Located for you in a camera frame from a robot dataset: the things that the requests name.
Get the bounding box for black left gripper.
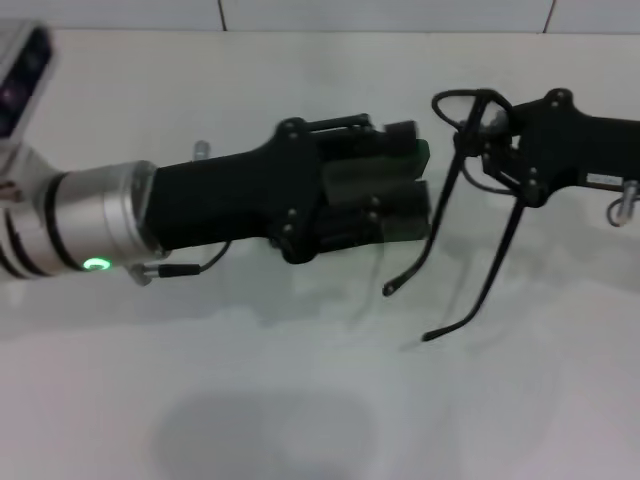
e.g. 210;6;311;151
148;117;325;266

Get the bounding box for green glasses case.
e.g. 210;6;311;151
322;139;432;246

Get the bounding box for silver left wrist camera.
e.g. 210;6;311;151
0;19;56;146

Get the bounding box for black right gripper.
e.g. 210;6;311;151
471;88;640;208

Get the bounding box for black cable with silver plug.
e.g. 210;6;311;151
132;242;234;287

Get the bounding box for right gripper silver connector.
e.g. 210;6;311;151
607;180;640;227

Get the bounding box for black glasses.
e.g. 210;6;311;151
382;88;526;344

